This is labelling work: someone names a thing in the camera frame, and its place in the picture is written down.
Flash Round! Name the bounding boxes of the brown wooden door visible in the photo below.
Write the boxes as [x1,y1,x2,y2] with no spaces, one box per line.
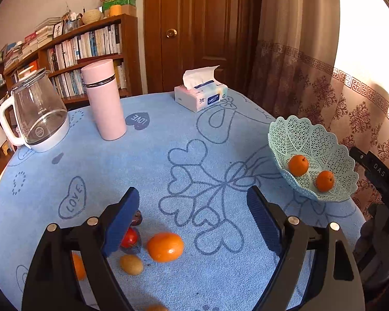
[143,0,262,94]

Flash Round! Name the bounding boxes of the wooden bookshelf with books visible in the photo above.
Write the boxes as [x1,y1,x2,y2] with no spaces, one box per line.
[0,14,142,110]

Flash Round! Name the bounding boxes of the light blue patterned tablecloth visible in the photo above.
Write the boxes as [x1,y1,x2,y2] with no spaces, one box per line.
[0,91,364,310]

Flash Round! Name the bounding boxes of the oval orange fruit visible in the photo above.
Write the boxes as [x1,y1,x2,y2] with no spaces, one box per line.
[147,232,185,263]

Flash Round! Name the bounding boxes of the dark purple passion fruit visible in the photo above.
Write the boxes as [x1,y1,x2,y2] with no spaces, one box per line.
[72,253,86,281]

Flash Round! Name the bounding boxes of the woven round basket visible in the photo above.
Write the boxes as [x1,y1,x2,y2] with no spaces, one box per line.
[81,9,104,25]

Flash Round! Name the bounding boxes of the brown longan fruit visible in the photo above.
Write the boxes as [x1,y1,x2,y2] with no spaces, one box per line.
[119,254,144,276]

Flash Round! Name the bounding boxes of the patterned beige curtain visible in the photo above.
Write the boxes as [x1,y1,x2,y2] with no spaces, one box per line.
[247,0,389,221]

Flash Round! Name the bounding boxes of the large round orange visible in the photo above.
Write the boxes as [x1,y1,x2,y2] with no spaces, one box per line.
[144,305,169,311]

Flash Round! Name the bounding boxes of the glass kettle white handle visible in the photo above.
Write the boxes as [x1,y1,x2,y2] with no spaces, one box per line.
[0,68,69,152]

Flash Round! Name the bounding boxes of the white tissue pack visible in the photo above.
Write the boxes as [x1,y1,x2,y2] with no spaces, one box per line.
[174,65,227,112]

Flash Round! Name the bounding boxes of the red cherry tomato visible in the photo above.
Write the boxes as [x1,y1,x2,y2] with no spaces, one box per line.
[121,228,139,249]

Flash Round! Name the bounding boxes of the small mandarin orange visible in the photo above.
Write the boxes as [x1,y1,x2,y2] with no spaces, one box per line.
[288,154,309,178]

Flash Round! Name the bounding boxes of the pale orange round fruit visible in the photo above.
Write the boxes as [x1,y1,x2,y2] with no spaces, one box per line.
[315,171,335,192]

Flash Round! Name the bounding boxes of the mint lattice fruit basket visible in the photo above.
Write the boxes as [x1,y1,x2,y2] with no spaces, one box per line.
[268,115,359,202]

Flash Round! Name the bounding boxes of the pink thermos bottle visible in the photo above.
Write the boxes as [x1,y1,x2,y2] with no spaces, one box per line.
[81,59,126,141]

